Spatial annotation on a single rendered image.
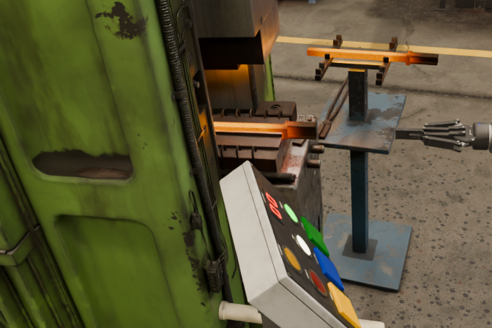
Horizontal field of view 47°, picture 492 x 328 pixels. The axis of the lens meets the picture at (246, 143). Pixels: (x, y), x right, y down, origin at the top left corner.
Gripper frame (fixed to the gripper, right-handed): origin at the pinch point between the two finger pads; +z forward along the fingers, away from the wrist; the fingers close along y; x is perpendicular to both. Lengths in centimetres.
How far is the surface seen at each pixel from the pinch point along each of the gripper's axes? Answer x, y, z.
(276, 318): 11, -74, 20
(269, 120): -0.6, 5.5, 40.8
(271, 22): 33.8, -1.5, 35.0
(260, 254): 19, -68, 24
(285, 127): 1.6, -1.5, 34.2
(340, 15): -101, 334, 60
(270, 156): -1.8, -11.1, 36.8
